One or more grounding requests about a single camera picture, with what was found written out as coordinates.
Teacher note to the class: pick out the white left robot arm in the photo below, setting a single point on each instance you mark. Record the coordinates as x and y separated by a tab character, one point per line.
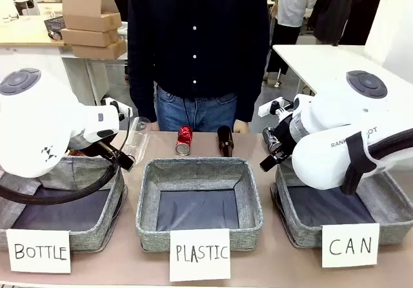
38	123

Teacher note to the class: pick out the person in dark shirt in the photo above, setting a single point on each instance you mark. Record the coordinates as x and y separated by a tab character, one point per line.
193	42

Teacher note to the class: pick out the white paper label PLASTIC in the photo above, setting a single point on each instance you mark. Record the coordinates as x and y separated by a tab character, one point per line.
200	255

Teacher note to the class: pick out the white paper label BOTTLE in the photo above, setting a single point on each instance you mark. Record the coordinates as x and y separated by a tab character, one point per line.
38	252

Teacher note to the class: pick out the crushed dark can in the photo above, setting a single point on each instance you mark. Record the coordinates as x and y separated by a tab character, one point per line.
268	137

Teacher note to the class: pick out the grey fabric basket labelled plastic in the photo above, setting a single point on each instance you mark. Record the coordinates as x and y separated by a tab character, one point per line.
200	171

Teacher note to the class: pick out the grey fabric basket labelled bottle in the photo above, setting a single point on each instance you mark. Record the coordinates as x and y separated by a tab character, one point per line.
93	233

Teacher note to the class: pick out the crushed red can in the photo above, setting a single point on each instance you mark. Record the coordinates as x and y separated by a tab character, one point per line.
184	139

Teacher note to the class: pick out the white paper label CAN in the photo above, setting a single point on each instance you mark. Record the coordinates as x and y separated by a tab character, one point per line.
350	246

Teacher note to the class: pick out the person's right hand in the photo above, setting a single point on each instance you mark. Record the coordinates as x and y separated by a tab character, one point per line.
155	126

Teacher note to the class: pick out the person's left hand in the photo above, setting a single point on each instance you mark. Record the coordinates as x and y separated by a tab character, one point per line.
241	127

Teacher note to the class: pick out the black mesh basket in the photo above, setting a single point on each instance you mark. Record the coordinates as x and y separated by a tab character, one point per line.
55	26

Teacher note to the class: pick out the dark brown glass bottle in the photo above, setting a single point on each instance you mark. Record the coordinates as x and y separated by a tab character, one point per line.
225	139

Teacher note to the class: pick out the bystander in white shirt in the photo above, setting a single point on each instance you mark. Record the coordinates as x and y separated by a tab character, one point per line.
297	4

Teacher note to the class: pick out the hanging dark coats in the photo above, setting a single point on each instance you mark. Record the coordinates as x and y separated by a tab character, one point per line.
348	7

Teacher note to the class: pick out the light wooden table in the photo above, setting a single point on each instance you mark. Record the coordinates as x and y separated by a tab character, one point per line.
22	34

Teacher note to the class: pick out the grey fabric basket labelled can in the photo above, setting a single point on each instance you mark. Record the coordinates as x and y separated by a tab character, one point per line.
303	233

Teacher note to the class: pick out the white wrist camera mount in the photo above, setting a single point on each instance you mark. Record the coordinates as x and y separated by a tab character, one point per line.
113	102
267	108

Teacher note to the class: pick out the open cardboard box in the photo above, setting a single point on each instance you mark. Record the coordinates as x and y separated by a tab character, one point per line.
90	13

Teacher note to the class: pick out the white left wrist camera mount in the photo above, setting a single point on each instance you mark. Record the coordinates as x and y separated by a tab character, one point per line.
113	102

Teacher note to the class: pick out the clear plastic cup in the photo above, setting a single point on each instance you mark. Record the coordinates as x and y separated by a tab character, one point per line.
137	142

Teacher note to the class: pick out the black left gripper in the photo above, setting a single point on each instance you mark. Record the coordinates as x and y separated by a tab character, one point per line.
96	147

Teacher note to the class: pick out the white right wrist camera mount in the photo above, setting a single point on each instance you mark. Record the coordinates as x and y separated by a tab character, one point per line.
267	108

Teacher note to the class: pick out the white table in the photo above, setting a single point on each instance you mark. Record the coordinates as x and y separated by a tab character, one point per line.
322	62

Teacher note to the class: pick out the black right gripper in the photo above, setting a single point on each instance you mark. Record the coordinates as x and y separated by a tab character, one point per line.
285	136

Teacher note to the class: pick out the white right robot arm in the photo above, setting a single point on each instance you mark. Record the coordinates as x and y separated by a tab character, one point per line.
322	159

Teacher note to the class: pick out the flat closed cardboard box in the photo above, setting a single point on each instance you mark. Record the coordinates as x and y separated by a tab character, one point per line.
100	51
88	37

